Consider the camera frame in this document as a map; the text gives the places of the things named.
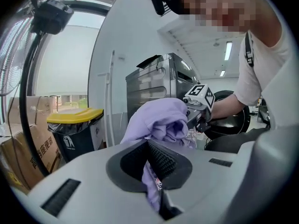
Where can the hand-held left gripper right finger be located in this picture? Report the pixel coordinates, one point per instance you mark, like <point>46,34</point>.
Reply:
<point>205,190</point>

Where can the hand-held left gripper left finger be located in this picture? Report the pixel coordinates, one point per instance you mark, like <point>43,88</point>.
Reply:
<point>93,183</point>

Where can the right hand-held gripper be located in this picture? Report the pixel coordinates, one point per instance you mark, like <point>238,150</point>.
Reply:
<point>201,94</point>

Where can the purple clothes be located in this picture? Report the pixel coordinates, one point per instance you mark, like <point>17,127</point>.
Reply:
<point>158,115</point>

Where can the dark grey washing machine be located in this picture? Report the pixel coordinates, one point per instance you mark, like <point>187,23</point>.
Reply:
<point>149,83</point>

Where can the person's right forearm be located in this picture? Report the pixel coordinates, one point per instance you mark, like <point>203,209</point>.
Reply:
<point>226,106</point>

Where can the ceiling light panel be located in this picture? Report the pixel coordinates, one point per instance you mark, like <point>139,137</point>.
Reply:
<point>222,73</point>
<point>228,50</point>

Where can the person's dark trousers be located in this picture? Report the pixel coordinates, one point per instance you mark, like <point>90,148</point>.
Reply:
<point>233,144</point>

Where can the person's white shirt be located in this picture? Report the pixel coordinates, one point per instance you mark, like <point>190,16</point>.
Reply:
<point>257,78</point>

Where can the black flat pad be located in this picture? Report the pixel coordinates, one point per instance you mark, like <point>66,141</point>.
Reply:
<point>148,62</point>

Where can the large printed cardboard box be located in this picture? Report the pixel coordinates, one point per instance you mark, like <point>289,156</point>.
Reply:
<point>39,143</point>

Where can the yellow lid trash bin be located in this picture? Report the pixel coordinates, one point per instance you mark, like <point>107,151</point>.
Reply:
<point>74,115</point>

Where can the person's head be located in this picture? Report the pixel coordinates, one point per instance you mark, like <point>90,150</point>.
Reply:
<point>210,8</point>

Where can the small plain cardboard box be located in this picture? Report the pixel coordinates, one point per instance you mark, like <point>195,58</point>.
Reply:
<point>44,106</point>

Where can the black standing fan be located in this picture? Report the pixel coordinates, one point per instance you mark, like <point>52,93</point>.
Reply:
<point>51,15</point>

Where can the black head-mounted camera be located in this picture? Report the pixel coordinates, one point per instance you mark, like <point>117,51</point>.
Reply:
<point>156,1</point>

